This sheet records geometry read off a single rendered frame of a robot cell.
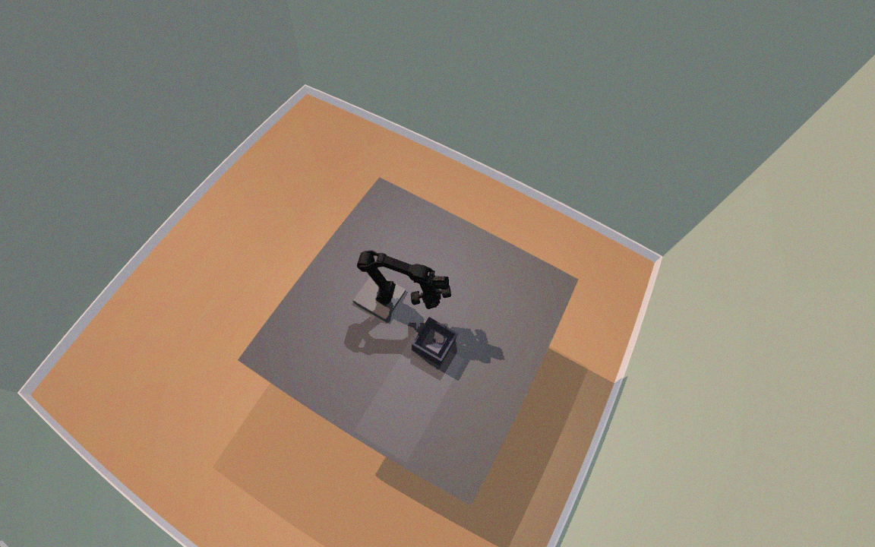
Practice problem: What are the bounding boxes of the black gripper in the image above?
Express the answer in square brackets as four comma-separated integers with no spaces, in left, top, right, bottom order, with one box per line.
[411,285,451,305]

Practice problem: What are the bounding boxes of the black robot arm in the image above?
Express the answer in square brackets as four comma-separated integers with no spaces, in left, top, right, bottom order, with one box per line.
[357,250,449,309]

